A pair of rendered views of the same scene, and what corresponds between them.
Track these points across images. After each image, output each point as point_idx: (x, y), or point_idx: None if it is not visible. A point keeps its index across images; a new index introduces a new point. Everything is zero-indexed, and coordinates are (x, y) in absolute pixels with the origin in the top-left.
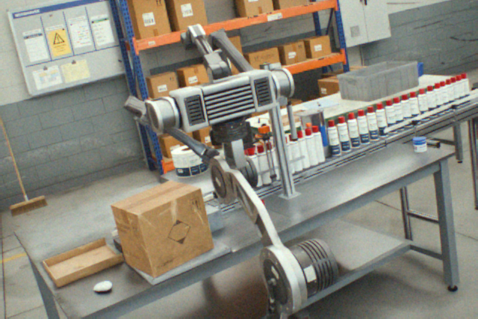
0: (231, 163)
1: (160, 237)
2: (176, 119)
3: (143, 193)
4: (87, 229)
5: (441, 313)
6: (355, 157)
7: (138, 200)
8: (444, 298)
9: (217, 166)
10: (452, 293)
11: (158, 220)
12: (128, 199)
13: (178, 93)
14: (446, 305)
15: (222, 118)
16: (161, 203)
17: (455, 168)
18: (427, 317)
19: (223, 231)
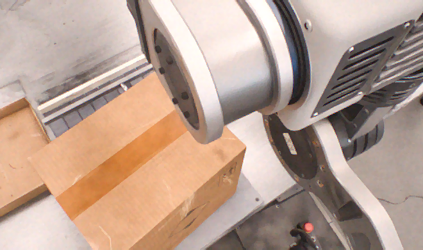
0: (341, 127)
1: (154, 248)
2: (275, 112)
3: (105, 122)
4: None
5: (412, 137)
6: None
7: (98, 163)
8: (415, 114)
9: (310, 137)
10: None
11: (153, 238)
12: (73, 147)
13: (331, 21)
14: (417, 126)
15: (409, 71)
16: (162, 211)
17: None
18: (398, 141)
19: (239, 120)
